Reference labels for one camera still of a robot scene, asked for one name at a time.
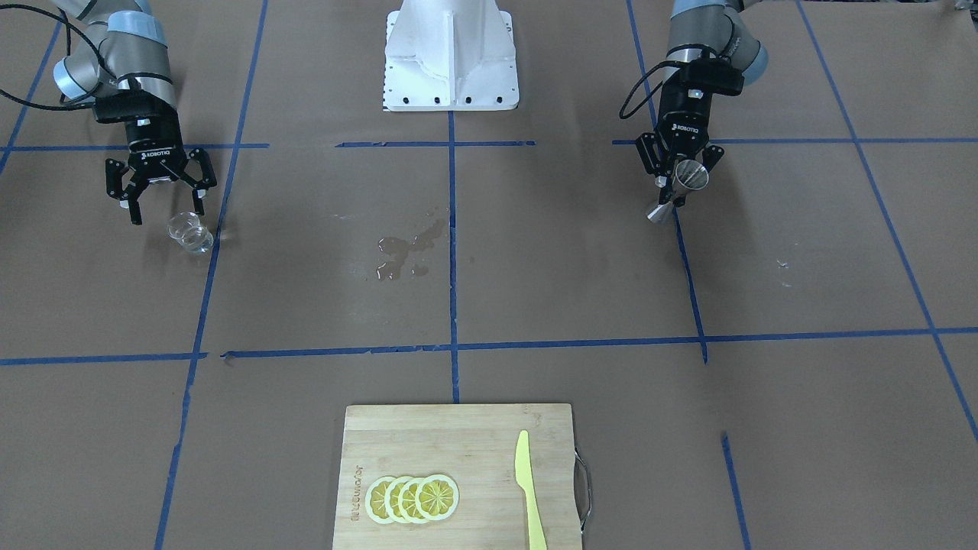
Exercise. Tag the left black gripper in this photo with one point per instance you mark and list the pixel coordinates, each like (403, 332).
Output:
(682, 122)

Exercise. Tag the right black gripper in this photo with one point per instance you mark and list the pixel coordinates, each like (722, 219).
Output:
(147, 147)

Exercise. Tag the steel jigger measuring cup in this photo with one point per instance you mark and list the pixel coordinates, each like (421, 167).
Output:
(686, 176)

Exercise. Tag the clear glass cup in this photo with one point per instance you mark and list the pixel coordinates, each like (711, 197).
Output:
(188, 230)

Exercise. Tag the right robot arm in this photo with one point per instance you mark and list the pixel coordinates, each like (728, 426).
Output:
(123, 74)

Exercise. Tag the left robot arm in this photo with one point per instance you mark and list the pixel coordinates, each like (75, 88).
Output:
(711, 53)

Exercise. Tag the bamboo cutting board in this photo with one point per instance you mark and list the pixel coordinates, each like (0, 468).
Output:
(475, 445)

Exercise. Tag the yellow plastic knife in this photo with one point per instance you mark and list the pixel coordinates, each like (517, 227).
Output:
(524, 479)

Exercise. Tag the lemon slice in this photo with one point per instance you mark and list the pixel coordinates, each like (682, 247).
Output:
(408, 508)
(376, 506)
(392, 500)
(437, 497)

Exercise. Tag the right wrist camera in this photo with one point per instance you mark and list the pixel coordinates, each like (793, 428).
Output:
(130, 105)

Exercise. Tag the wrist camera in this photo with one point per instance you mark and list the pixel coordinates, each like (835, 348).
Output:
(130, 105)
(712, 76)

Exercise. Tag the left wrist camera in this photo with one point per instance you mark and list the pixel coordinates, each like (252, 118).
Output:
(712, 76)

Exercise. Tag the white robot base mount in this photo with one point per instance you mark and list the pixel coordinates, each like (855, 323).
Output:
(450, 56)

